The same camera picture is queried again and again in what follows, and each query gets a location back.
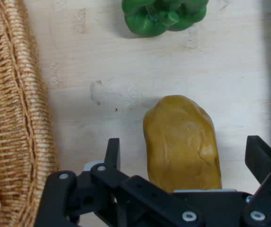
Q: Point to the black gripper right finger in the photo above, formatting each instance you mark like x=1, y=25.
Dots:
x=270, y=189

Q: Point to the green bell pepper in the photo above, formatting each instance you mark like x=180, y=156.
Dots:
x=149, y=21

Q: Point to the woven wicker basket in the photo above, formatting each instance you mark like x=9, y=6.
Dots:
x=8, y=94

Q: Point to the bamboo cutting board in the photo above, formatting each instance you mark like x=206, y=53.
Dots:
x=102, y=59

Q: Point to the brown potato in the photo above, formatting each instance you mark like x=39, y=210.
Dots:
x=180, y=142

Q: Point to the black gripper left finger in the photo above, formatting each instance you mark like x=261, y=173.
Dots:
x=107, y=189

